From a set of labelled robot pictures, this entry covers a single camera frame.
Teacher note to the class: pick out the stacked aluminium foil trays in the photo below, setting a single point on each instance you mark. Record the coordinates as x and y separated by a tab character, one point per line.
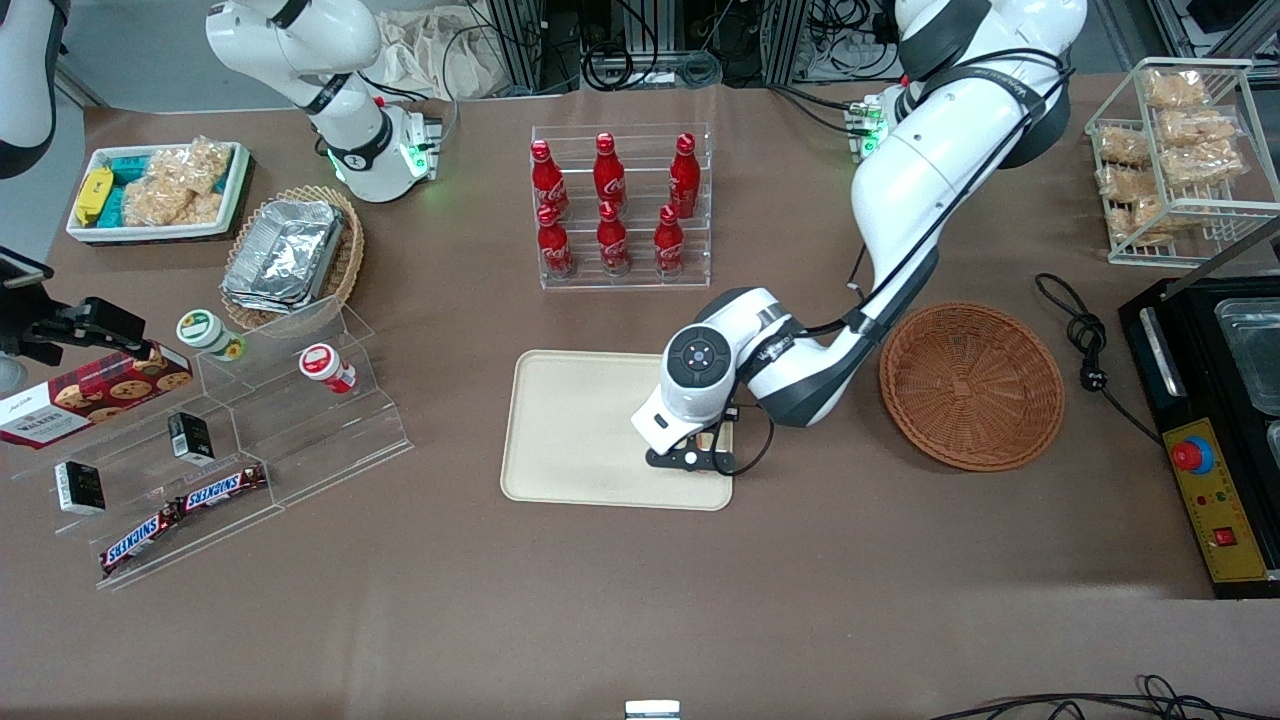
285	255

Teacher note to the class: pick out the black countertop appliance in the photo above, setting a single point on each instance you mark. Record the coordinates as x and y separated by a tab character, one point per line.
1195	350

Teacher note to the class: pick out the cream plastic serving tray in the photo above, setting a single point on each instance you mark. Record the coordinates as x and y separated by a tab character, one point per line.
570	430

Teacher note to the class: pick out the yellow emergency stop control box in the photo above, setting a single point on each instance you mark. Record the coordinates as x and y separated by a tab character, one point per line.
1230	500

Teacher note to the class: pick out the clear puffed rice snack bag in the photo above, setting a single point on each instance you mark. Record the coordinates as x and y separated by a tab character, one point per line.
165	205
195	165
1200	128
1130	185
1140	218
1122	147
1200	165
1175	90

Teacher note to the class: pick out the teal snack packet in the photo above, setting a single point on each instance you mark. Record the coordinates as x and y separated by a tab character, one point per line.
128	166
113	207

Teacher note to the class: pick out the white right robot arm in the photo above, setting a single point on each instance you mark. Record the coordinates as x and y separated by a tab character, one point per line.
340	40

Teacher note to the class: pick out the red tartan cookie box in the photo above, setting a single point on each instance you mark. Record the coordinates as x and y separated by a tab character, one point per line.
90	395

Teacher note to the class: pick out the small black box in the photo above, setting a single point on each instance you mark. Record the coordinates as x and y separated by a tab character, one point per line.
80	488
190	438

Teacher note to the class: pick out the red lid white jar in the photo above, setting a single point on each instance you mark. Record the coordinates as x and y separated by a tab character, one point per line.
322	364

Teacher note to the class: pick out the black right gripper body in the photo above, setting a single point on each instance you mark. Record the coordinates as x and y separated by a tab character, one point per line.
37	332

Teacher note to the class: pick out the green lid white jar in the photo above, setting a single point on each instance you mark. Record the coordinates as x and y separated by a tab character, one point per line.
205	332

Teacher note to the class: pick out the round brown wicker basket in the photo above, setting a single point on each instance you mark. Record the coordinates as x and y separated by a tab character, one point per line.
970	385

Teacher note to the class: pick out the beige cloth bag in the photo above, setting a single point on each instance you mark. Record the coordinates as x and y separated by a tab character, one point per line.
420	55

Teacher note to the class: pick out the yellow snack packet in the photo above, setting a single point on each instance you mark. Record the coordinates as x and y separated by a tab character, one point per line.
93	195

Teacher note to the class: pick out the white rectangular snack bin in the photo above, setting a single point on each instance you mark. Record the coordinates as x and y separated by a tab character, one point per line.
232	190

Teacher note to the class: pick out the clear acrylic bottle rack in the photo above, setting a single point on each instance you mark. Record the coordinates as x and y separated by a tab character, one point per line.
640	160

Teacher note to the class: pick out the brown snickers bar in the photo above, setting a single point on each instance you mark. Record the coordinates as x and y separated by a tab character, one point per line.
138	542
220	488

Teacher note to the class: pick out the clear acrylic step shelf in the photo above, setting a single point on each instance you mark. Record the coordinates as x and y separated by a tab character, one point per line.
300	430

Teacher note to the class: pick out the steel appliance pan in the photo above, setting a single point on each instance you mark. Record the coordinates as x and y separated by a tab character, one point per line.
1255	355

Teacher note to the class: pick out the oval wicker basket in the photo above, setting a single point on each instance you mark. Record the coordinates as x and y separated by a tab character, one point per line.
350	250

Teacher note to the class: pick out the red cola bottle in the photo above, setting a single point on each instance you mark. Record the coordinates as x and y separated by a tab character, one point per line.
554	245
609	175
684	180
612	242
669	243
548	182

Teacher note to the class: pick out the aluminium frame post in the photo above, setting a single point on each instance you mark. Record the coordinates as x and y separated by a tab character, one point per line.
790	40
518	45

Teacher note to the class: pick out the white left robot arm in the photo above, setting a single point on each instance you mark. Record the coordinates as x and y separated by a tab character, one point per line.
930	170

